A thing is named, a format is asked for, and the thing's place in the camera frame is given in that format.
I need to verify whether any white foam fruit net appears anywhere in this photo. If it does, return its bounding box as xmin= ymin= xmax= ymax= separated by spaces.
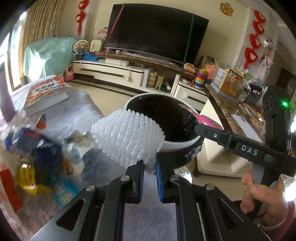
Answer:
xmin=91 ymin=109 xmax=165 ymax=175

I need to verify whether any large black television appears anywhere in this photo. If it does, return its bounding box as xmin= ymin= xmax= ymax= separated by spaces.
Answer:
xmin=106 ymin=4 xmax=209 ymax=64

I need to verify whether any white TV cabinet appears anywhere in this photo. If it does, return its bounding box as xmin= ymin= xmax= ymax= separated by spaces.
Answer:
xmin=73 ymin=60 xmax=208 ymax=112

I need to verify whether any toy ferris wheel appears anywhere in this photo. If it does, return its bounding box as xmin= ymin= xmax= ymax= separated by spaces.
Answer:
xmin=72 ymin=40 xmax=89 ymax=59

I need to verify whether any white paper sheet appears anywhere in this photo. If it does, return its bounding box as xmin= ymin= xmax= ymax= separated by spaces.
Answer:
xmin=231 ymin=114 xmax=262 ymax=143

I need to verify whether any pink snack packet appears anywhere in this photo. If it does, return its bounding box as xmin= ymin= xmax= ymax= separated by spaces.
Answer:
xmin=179 ymin=104 xmax=224 ymax=130

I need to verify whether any pink kettlebell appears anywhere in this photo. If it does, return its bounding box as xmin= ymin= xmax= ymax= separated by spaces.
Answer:
xmin=64 ymin=64 xmax=74 ymax=81

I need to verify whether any floral purple tablecloth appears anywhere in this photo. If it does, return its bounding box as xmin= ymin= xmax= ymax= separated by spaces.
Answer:
xmin=1 ymin=85 xmax=177 ymax=240

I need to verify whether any rainbow stacking ring toy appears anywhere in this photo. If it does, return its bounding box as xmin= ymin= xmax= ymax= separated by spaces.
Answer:
xmin=194 ymin=69 xmax=207 ymax=88

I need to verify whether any person's right hand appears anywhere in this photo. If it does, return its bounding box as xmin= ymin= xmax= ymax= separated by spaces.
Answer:
xmin=240 ymin=171 xmax=289 ymax=226

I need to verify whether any right beige curtain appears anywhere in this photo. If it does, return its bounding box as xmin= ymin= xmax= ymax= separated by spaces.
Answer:
xmin=18 ymin=0 xmax=61 ymax=77

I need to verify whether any trash bin with black bag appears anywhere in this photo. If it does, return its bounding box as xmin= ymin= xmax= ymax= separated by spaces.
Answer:
xmin=125 ymin=93 xmax=204 ymax=169

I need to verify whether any red white milk carton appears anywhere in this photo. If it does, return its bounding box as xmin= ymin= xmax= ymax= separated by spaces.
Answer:
xmin=1 ymin=168 xmax=23 ymax=213

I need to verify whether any marble side counter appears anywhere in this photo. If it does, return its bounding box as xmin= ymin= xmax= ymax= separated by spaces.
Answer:
xmin=201 ymin=84 xmax=265 ymax=142

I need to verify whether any teal covered armchair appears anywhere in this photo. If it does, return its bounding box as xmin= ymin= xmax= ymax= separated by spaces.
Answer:
xmin=23 ymin=36 xmax=77 ymax=81

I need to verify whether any stack of children's books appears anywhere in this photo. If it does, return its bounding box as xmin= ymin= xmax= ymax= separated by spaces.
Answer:
xmin=23 ymin=75 xmax=68 ymax=115

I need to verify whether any yellow snack bag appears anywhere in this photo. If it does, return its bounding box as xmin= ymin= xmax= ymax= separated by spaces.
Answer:
xmin=16 ymin=163 xmax=52 ymax=196

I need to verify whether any blue tissue pack wrapper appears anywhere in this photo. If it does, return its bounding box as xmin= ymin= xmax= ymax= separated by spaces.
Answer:
xmin=5 ymin=128 xmax=63 ymax=171

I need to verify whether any orange chip bag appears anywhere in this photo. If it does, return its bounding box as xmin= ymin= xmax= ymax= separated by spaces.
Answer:
xmin=35 ymin=113 xmax=47 ymax=130

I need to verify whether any toy telephone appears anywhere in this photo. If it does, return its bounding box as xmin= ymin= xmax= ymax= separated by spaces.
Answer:
xmin=89 ymin=40 xmax=102 ymax=52

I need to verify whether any yellow toy box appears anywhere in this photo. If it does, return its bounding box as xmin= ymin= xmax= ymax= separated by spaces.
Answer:
xmin=220 ymin=68 xmax=244 ymax=97

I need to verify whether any white blue wrapper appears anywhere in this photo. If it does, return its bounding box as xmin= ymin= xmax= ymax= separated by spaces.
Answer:
xmin=62 ymin=130 xmax=94 ymax=164

